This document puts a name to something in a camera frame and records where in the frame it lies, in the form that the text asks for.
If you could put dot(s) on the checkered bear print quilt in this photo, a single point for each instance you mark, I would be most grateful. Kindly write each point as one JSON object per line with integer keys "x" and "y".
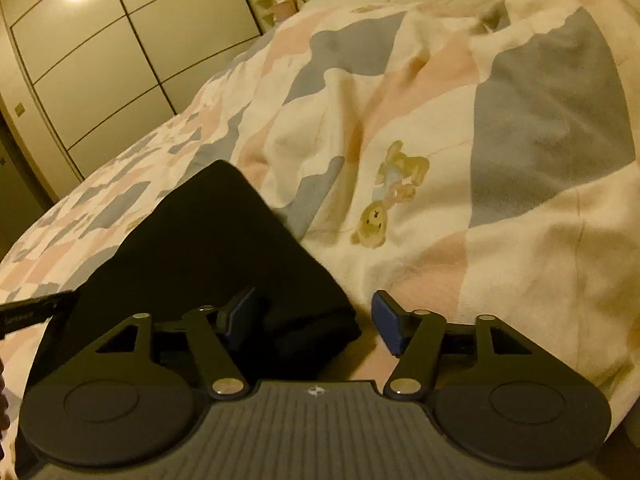
{"x": 500, "y": 110}

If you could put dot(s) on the wooden door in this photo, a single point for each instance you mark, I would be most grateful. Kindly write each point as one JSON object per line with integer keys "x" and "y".
{"x": 20, "y": 200}

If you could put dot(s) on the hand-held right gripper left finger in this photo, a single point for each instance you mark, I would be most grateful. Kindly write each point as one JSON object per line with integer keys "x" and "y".
{"x": 240, "y": 312}

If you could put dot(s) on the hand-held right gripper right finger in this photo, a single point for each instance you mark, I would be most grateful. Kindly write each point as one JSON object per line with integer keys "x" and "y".
{"x": 387, "y": 322}

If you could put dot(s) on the wall light switch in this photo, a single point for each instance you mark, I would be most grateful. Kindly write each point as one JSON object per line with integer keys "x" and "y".
{"x": 20, "y": 110}

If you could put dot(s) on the pink tissue box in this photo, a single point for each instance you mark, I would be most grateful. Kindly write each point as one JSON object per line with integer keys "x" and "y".
{"x": 286, "y": 9}

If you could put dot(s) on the cream sliding door wardrobe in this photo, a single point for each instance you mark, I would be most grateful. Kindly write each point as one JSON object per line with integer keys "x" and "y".
{"x": 100, "y": 60}

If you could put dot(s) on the cream corner shelf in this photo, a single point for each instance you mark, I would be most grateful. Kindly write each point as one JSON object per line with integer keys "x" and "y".
{"x": 265, "y": 5}

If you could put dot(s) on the black pants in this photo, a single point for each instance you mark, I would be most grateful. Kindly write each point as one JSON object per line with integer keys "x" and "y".
{"x": 200, "y": 240}

